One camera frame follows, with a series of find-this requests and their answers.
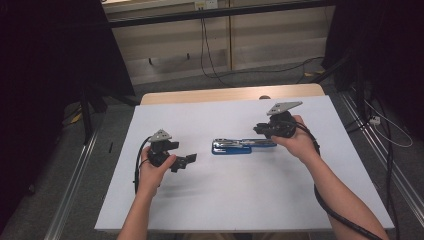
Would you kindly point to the small black floor item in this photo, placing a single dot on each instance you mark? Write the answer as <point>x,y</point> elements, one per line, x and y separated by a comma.
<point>110,147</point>

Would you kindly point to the white board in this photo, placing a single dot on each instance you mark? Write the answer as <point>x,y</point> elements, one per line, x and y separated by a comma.
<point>233,200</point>

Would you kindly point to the aluminium floor rail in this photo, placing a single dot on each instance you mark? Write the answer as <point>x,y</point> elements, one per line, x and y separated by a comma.
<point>71,186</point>
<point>383,160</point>

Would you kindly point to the beige cabinet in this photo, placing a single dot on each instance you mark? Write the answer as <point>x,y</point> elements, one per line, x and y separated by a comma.
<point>233,43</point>

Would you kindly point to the black metal stand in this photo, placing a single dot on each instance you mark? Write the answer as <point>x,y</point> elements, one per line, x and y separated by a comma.
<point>87,113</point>
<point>350,76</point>

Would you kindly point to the white power plug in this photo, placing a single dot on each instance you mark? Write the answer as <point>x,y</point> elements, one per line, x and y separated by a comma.
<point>375,120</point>

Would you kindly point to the white wall socket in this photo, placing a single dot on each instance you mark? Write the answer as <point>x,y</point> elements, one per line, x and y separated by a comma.
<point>205,4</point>

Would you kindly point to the black curtain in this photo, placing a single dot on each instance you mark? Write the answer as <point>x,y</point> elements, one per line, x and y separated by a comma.
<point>43,83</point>
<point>383,50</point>

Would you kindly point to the person's right hand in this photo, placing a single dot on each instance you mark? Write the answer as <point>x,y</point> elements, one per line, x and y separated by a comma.
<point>298,143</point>

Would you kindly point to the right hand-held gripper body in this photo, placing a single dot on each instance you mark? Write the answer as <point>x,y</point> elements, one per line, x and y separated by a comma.
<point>281,123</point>

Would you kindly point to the person's left hand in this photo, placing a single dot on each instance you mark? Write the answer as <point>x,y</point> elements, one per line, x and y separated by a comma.
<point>153,173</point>

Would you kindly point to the black horizontal bar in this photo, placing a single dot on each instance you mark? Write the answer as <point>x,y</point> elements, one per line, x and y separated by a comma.
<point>216,13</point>

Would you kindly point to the wooden table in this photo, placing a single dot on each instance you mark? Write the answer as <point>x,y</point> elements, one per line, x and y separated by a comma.
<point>216,95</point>

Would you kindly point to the blue stapler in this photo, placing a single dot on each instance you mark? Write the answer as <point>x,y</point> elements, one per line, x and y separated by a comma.
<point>238,146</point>

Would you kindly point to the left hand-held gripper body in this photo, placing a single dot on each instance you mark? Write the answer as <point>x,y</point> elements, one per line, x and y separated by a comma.
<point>160,150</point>

